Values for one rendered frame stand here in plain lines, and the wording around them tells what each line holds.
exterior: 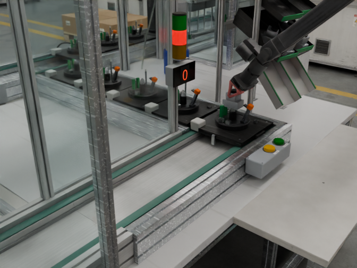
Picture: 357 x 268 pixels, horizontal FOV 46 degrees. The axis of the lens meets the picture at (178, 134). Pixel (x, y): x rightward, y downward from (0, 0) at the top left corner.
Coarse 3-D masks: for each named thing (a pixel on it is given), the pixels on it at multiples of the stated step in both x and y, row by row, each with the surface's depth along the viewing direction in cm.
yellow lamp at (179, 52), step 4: (172, 44) 147; (172, 48) 147; (176, 48) 146; (180, 48) 146; (184, 48) 146; (172, 52) 148; (176, 52) 146; (180, 52) 146; (184, 52) 147; (172, 56) 149; (176, 56) 147; (180, 56) 147; (184, 56) 148
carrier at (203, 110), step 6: (180, 96) 180; (186, 96) 195; (180, 102) 182; (186, 102) 183; (198, 102) 184; (204, 102) 189; (180, 108) 177; (186, 108) 177; (192, 108) 177; (198, 108) 181; (204, 108) 182; (210, 108) 182; (216, 108) 182; (180, 114) 177; (186, 114) 177; (192, 114) 177; (198, 114) 176; (204, 114) 176; (180, 120) 171; (186, 120) 171; (186, 126) 169
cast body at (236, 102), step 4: (232, 92) 162; (236, 92) 162; (236, 96) 161; (240, 96) 163; (224, 100) 165; (228, 100) 163; (232, 100) 162; (236, 100) 162; (240, 100) 163; (224, 104) 165; (228, 104) 164; (232, 104) 163; (236, 104) 161; (240, 104) 162; (236, 108) 162
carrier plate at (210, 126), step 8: (216, 112) 179; (240, 112) 179; (208, 120) 171; (264, 120) 171; (200, 128) 165; (208, 128) 165; (216, 128) 165; (248, 128) 165; (256, 128) 165; (264, 128) 165; (216, 136) 160; (224, 136) 158; (232, 136) 158; (240, 136) 158; (248, 136) 158; (232, 144) 157; (240, 144) 154
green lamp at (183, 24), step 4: (172, 16) 142; (176, 16) 141; (180, 16) 141; (184, 16) 141; (172, 20) 143; (176, 20) 141; (180, 20) 141; (184, 20) 142; (172, 24) 144; (176, 24) 142; (180, 24) 142; (184, 24) 143; (172, 28) 144; (176, 28) 143; (180, 28) 142; (184, 28) 143
